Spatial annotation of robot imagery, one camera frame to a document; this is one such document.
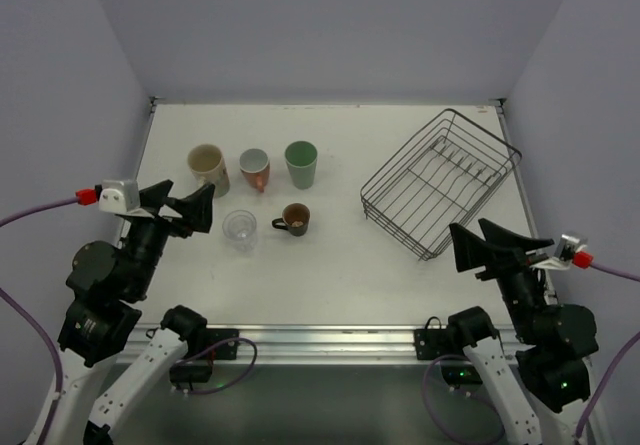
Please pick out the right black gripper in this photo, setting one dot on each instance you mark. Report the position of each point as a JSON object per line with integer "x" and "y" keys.
{"x": 503, "y": 263}

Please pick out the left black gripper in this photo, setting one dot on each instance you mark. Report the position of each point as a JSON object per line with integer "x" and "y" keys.
{"x": 167, "y": 221}

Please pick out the beige floral mug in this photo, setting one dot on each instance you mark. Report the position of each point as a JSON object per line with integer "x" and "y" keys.
{"x": 206, "y": 162}

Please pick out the large clear plastic cup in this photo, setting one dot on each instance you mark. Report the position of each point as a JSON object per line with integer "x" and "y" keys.
{"x": 240, "y": 230}

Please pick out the pink ceramic mug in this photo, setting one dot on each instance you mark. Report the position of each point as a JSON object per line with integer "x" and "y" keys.
{"x": 255, "y": 167}

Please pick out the black mug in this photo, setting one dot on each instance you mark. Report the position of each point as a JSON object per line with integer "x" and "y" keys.
{"x": 295, "y": 220}

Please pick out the mint green cup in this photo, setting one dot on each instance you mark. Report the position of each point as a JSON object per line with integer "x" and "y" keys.
{"x": 301, "y": 159}

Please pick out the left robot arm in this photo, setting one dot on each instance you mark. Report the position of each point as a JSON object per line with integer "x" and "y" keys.
{"x": 107, "y": 281}

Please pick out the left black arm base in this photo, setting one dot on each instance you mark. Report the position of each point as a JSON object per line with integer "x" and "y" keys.
{"x": 205, "y": 345}

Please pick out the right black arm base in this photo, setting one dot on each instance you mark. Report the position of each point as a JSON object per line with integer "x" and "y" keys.
{"x": 450, "y": 345}

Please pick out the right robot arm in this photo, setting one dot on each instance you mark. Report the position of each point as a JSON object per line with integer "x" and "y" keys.
{"x": 540, "y": 402}

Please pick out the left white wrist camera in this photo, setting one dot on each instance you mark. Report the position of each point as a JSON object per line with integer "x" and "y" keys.
{"x": 119, "y": 197}

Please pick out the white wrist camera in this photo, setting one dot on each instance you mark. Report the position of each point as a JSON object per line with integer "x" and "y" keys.
{"x": 569, "y": 245}
{"x": 119, "y": 197}

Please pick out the black wire dish rack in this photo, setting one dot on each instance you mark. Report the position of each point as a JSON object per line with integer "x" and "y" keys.
{"x": 444, "y": 173}

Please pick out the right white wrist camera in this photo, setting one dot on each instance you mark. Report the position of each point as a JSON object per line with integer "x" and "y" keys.
{"x": 569, "y": 245}

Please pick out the aluminium front rail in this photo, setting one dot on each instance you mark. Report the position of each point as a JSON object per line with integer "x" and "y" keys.
{"x": 325, "y": 345}

